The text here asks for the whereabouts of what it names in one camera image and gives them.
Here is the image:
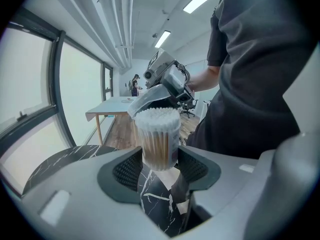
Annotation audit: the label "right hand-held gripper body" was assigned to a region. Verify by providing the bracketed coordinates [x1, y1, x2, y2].
[142, 47, 197, 109]

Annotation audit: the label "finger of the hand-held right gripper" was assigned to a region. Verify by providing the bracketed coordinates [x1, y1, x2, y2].
[136, 87, 180, 111]

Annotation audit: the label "person's right forearm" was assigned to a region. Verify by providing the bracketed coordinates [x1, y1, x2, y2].
[186, 64, 222, 93]

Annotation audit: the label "white table with wooden legs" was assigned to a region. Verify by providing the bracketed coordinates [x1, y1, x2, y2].
[85, 95, 141, 146]

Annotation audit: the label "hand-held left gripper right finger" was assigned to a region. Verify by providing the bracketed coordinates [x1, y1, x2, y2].
[177, 145, 274, 218]

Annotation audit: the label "black office chair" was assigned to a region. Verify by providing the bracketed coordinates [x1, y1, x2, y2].
[178, 98, 200, 119]

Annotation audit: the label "narrow black-framed window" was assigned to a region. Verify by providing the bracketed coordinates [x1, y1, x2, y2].
[100, 62, 114, 103]

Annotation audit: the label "round black marble table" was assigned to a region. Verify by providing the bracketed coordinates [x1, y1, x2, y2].
[22, 144, 191, 238]

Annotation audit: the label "person's black shirt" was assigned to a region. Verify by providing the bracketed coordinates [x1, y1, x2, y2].
[185, 0, 316, 160]

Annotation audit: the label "white ceiling pipes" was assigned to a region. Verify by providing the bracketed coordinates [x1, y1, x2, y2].
[59, 0, 136, 70]

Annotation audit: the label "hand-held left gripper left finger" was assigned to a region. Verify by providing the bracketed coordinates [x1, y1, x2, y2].
[21, 145, 171, 240]

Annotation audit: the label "large black-framed window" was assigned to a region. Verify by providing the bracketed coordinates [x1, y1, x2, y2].
[0, 7, 77, 192]

